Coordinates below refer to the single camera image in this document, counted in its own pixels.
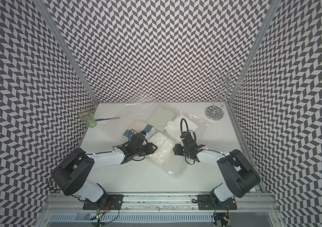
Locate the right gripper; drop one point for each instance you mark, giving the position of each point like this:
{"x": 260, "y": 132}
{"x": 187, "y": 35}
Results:
{"x": 177, "y": 148}

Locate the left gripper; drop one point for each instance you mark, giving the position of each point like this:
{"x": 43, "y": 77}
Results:
{"x": 150, "y": 148}

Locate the blue and beige towel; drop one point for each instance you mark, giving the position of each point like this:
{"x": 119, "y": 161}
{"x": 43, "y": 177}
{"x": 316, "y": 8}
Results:
{"x": 139, "y": 127}

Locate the white towel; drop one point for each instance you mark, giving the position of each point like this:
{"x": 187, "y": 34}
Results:
{"x": 164, "y": 145}

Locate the clear plastic vacuum bag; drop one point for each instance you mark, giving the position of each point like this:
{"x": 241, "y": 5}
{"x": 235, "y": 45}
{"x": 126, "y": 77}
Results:
{"x": 141, "y": 106}

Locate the pale green towel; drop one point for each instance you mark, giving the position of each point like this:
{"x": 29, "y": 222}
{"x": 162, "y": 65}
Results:
{"x": 160, "y": 117}

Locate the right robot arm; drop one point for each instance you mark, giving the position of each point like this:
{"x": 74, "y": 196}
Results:
{"x": 238, "y": 173}

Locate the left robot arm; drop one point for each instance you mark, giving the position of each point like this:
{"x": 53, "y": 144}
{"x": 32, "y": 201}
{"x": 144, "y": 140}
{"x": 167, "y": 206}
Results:
{"x": 72, "y": 174}

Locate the green glass cup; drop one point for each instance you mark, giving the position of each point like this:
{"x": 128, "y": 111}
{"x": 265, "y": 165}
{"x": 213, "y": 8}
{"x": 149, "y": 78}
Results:
{"x": 87, "y": 117}

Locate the purple handled utensil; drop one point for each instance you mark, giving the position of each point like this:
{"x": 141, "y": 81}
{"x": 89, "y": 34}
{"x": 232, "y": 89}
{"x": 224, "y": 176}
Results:
{"x": 105, "y": 119}

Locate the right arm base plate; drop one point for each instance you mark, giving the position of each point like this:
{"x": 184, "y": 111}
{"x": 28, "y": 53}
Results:
{"x": 209, "y": 202}

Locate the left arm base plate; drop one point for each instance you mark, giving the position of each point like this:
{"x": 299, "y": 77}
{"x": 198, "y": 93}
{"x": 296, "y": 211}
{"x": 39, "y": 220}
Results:
{"x": 109, "y": 201}

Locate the chrome wire mug stand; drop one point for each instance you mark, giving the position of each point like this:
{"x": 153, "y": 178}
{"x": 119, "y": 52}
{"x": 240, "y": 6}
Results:
{"x": 223, "y": 81}

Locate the aluminium front rail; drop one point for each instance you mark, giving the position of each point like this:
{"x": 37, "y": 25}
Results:
{"x": 186, "y": 202}

